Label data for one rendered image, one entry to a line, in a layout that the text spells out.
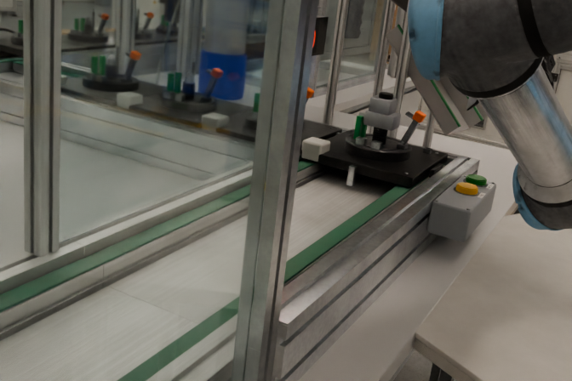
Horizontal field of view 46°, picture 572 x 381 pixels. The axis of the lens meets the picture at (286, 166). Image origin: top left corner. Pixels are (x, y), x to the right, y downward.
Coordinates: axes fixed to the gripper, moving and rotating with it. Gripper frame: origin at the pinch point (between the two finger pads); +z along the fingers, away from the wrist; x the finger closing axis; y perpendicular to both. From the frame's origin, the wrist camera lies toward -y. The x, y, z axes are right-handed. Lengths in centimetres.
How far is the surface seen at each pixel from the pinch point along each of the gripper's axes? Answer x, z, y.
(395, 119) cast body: -21.4, 6.3, 1.9
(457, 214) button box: 2.7, 15.1, 13.9
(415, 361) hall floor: -39, 108, -86
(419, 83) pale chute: -30.3, 1.5, -19.4
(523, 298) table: 18.2, 22.8, 15.4
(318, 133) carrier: -39.9, 15.8, 1.4
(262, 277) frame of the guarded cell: 15, 5, 79
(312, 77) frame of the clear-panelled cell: -100, 20, -69
